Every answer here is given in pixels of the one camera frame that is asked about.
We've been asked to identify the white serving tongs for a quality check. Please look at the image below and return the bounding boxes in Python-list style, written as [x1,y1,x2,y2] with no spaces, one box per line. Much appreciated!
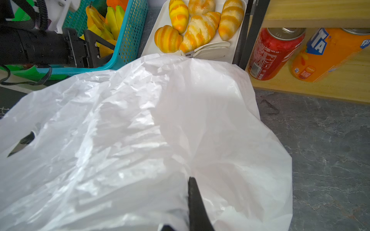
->
[172,41,230,60]

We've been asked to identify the croissant far right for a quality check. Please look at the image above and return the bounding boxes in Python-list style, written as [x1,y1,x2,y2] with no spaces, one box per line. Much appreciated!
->
[218,0,244,41]

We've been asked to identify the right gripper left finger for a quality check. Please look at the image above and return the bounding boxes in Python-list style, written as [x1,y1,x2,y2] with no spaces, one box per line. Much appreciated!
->
[161,225,175,231]

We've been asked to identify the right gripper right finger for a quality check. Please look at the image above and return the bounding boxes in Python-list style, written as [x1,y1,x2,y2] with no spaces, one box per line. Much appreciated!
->
[188,177,215,231]

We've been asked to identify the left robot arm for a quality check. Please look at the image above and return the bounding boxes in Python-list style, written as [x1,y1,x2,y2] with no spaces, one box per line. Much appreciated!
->
[1,1,115,86]

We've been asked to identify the white bread tray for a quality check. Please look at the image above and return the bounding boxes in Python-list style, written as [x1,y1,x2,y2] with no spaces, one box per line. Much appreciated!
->
[141,1,243,64]

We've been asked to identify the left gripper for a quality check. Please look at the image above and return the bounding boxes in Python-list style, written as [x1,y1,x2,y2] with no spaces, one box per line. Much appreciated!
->
[17,1,115,68]

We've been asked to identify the orange soda can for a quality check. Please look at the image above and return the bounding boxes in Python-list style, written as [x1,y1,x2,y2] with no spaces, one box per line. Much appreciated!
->
[291,28,370,82]

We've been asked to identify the croissant top middle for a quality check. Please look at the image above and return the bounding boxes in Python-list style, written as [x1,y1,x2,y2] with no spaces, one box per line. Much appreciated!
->
[188,0,216,16]

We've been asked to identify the croissant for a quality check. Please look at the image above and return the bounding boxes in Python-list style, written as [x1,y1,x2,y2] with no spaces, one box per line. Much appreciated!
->
[169,0,189,34]
[179,12,221,53]
[218,0,244,41]
[154,25,183,54]
[188,0,216,16]

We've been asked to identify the green plastic basket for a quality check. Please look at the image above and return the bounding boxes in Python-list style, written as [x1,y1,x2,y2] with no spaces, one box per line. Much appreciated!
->
[1,1,81,81]

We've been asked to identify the croissant front left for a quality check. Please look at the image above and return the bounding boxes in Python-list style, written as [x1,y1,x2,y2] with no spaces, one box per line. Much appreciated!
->
[154,25,183,54]

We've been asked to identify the banana bunch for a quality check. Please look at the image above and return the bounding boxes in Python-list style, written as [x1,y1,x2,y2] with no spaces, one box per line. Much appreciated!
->
[85,1,125,45]

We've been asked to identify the red soda can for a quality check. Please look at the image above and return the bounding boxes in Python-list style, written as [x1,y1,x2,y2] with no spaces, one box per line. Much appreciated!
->
[248,28,306,81]

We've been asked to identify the white plastic grocery bag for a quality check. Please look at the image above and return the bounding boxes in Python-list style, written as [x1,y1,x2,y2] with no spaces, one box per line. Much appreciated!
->
[1,54,293,231]

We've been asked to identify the croissant far left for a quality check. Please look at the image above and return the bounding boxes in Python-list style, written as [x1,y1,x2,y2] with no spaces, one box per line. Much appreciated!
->
[169,0,189,34]

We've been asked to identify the teal plastic basket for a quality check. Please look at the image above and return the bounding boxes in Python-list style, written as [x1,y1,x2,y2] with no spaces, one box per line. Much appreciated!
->
[52,0,148,76]

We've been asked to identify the black wooden shelf rack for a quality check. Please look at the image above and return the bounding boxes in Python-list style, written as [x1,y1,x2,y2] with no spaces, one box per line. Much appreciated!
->
[232,0,370,105]

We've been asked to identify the croissant centre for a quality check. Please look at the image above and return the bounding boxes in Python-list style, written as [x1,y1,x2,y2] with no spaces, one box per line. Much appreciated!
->
[179,12,221,53]

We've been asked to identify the orange fruit back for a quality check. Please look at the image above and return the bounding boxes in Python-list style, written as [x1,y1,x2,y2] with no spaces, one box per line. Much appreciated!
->
[106,0,129,11]

